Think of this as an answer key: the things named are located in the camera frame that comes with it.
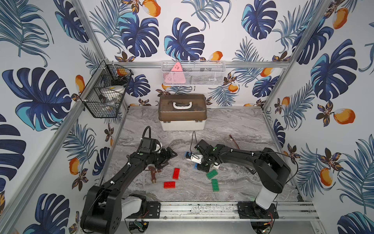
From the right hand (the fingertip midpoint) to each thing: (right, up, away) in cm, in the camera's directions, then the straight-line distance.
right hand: (200, 163), depth 89 cm
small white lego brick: (+10, -1, -2) cm, 10 cm away
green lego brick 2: (+8, -10, -8) cm, 15 cm away
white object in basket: (-48, +42, -10) cm, 64 cm away
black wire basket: (-55, +41, -8) cm, 69 cm away
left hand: (-16, +6, -7) cm, 18 cm away
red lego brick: (-15, -5, -4) cm, 16 cm away
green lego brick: (+7, -5, -4) cm, 9 cm away
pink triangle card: (-15, +55, 0) cm, 57 cm away
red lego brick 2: (-18, -10, -8) cm, 22 cm away
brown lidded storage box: (-11, +32, +1) cm, 34 cm away
